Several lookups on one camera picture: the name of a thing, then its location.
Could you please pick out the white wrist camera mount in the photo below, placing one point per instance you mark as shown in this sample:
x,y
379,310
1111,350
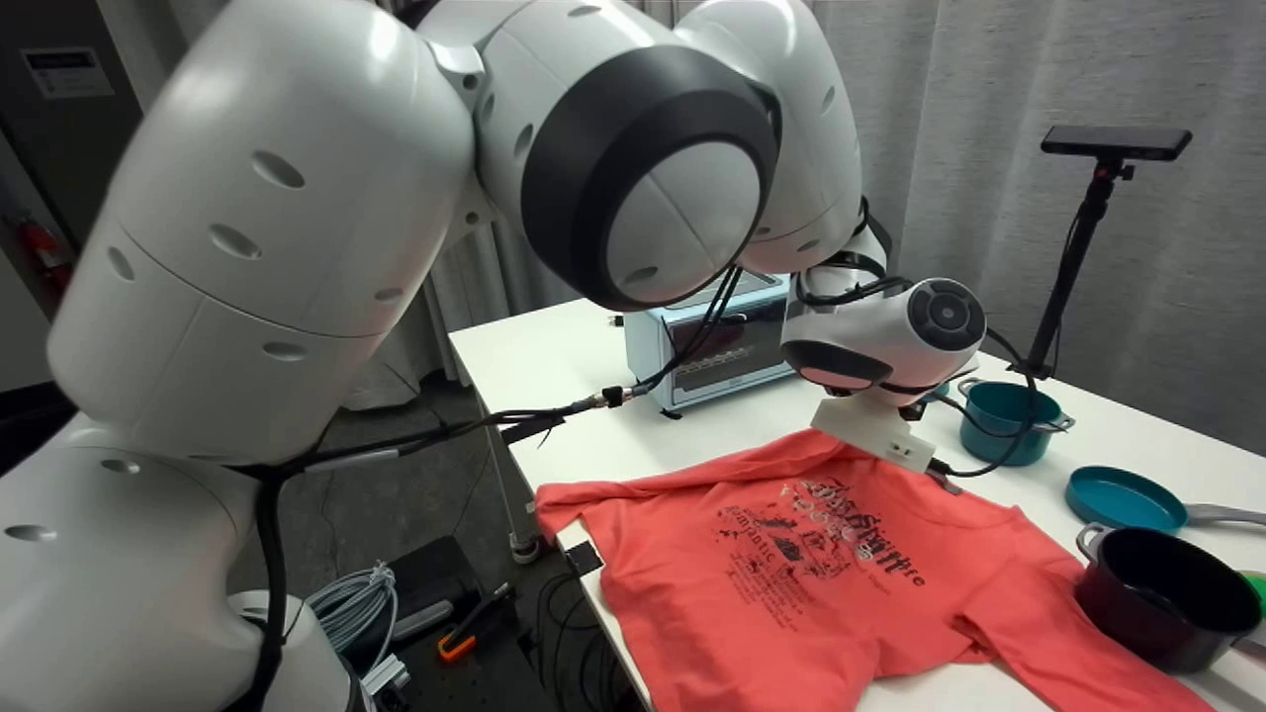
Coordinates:
x,y
870,427

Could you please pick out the black camera on stand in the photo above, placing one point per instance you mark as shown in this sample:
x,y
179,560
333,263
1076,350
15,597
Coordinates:
x,y
1117,143

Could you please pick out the orange sweatshirt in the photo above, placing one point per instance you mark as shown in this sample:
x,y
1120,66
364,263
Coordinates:
x,y
804,569

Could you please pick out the orange handled tool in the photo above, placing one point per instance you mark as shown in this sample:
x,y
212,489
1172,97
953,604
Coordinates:
x,y
474,627

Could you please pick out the teal pot lid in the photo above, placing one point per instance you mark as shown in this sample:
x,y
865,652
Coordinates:
x,y
1120,499

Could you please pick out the black toy saucepan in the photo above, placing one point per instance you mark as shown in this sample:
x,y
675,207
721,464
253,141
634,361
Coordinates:
x,y
1165,597

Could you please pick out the black camera stand pole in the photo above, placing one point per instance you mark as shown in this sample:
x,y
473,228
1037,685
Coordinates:
x,y
1072,255

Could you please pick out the light blue toaster oven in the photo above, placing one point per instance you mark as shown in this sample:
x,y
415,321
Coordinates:
x,y
708,346

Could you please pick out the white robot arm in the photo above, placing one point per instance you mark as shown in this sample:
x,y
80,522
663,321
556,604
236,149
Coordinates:
x,y
276,211

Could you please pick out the teal toy pot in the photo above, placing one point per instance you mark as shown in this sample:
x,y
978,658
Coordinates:
x,y
1004,420

